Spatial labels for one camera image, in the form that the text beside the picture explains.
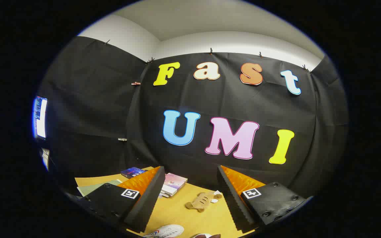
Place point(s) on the blue cover book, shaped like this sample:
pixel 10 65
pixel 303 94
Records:
pixel 132 172

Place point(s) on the pink cover book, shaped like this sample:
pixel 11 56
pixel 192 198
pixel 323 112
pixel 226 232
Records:
pixel 176 180

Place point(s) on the brown plush toy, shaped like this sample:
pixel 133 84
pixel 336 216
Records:
pixel 200 202

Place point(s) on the white flat object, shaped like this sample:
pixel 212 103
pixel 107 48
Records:
pixel 46 158

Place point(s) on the white sneaker shoe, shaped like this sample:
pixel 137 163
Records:
pixel 167 230
pixel 203 236

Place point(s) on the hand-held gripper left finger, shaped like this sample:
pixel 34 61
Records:
pixel 149 198

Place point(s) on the cream fabric storage box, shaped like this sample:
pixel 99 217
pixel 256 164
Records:
pixel 94 188

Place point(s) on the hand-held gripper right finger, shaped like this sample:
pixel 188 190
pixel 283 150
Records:
pixel 232 198

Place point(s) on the computer monitor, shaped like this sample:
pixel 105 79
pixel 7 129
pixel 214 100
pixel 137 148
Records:
pixel 40 117

